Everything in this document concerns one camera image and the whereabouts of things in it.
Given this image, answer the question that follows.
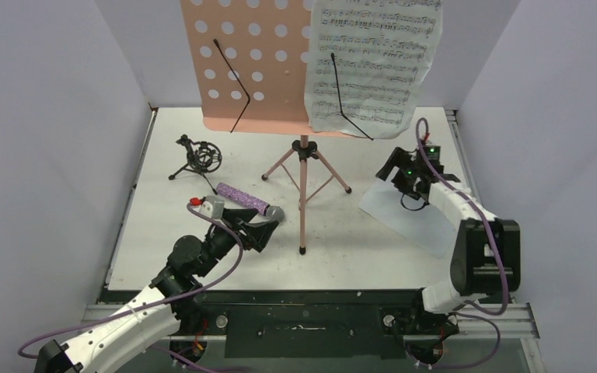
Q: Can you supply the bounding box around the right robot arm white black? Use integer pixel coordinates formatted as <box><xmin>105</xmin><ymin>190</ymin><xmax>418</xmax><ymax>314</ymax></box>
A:
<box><xmin>375</xmin><ymin>142</ymin><xmax>521</xmax><ymax>333</ymax></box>

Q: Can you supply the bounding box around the pink perforated music stand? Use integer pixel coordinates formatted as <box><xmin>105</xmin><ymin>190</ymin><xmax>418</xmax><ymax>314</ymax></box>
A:
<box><xmin>180</xmin><ymin>1</ymin><xmax>351</xmax><ymax>254</ymax></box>

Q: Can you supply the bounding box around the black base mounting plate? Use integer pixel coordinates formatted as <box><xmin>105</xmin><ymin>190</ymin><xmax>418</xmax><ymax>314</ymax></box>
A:
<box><xmin>148</xmin><ymin>289</ymin><xmax>513</xmax><ymax>360</ymax></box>

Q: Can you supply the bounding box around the black microphone shock mount tripod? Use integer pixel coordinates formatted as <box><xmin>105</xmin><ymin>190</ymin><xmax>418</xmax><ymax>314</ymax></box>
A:
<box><xmin>168</xmin><ymin>134</ymin><xmax>222</xmax><ymax>194</ymax></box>

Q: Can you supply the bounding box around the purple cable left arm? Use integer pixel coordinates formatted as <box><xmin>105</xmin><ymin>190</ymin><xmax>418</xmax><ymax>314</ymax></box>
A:
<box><xmin>17</xmin><ymin>200</ymin><xmax>246</xmax><ymax>360</ymax></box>

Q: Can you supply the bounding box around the purple glitter microphone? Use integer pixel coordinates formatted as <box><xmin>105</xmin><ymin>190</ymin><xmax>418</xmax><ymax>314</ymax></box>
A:
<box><xmin>215</xmin><ymin>183</ymin><xmax>285</xmax><ymax>222</ymax></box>

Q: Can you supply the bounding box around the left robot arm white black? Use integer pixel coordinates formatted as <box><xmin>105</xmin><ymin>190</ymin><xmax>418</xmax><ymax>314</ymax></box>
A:
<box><xmin>34</xmin><ymin>208</ymin><xmax>280</xmax><ymax>372</ymax></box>

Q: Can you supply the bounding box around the left wrist camera silver box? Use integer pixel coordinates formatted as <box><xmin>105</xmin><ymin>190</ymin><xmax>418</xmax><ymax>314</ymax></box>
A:
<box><xmin>187</xmin><ymin>195</ymin><xmax>225</xmax><ymax>220</ymax></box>

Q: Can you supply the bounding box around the white sheet music paper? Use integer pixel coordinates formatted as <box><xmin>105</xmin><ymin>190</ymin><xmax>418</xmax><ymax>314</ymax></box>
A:
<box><xmin>358</xmin><ymin>180</ymin><xmax>457</xmax><ymax>259</ymax></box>
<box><xmin>304</xmin><ymin>0</ymin><xmax>444</xmax><ymax>140</ymax></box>

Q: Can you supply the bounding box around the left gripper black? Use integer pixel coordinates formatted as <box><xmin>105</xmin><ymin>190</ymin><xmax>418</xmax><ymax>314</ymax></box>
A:
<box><xmin>197</xmin><ymin>208</ymin><xmax>278</xmax><ymax>277</ymax></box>

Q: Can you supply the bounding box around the right wrist camera silver box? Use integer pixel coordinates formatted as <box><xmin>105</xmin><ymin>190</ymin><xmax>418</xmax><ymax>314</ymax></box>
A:
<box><xmin>421</xmin><ymin>134</ymin><xmax>442</xmax><ymax>164</ymax></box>

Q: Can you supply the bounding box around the wrist camera silver box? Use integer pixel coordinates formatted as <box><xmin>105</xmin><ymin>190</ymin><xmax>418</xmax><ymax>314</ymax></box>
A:
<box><xmin>187</xmin><ymin>195</ymin><xmax>225</xmax><ymax>220</ymax></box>
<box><xmin>421</xmin><ymin>134</ymin><xmax>442</xmax><ymax>164</ymax></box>

